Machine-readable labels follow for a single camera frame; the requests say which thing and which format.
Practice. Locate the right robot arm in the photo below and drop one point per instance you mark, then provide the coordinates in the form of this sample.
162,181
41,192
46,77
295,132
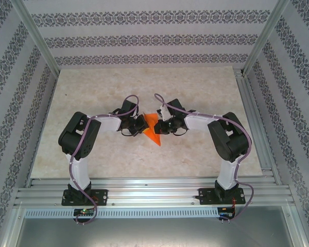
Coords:
226,172

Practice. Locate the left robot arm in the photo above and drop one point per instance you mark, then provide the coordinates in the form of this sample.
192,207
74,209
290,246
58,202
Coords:
82,169

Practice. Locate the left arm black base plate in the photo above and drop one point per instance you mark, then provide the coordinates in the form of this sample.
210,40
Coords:
103,196

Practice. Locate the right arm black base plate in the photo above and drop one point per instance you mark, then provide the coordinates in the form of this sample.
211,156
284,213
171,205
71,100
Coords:
204,196

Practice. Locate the aluminium side rail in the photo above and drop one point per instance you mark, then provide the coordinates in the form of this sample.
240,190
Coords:
248,103

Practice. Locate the orange paper sheet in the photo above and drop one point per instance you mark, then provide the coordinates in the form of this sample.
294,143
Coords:
154,136

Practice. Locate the aluminium frame post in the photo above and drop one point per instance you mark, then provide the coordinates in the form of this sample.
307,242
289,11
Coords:
263,38
37,38

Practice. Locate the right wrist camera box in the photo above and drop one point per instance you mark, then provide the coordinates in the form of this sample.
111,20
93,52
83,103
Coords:
164,112

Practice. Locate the grey metal sheet panel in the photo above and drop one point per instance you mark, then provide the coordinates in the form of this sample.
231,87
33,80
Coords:
154,232

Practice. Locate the long aluminium mounting rail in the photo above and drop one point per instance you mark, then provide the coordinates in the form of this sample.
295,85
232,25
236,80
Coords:
154,190

